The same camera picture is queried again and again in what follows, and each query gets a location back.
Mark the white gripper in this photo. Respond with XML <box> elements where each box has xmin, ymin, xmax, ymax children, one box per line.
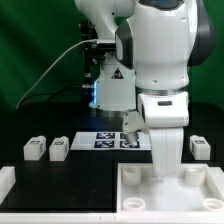
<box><xmin>149</xmin><ymin>127</ymin><xmax>184</xmax><ymax>176</ymax></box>

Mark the white square tabletop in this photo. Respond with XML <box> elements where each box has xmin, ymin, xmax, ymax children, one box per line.
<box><xmin>117</xmin><ymin>163</ymin><xmax>224</xmax><ymax>212</ymax></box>

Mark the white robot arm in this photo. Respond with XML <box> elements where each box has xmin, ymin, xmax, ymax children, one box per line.
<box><xmin>74</xmin><ymin>0</ymin><xmax>215</xmax><ymax>176</ymax></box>

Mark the white marker plate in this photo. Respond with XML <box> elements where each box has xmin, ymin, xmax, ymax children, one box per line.
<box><xmin>71</xmin><ymin>132</ymin><xmax>150</xmax><ymax>151</ymax></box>

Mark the white U-shaped obstacle fence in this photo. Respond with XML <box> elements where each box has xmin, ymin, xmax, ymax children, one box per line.
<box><xmin>0</xmin><ymin>165</ymin><xmax>224</xmax><ymax>224</ymax></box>

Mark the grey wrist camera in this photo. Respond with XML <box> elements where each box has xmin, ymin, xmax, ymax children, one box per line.
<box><xmin>122</xmin><ymin>111</ymin><xmax>148</xmax><ymax>144</ymax></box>

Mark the white cable left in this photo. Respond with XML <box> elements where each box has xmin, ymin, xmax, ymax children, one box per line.
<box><xmin>15</xmin><ymin>39</ymin><xmax>98</xmax><ymax>110</ymax></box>

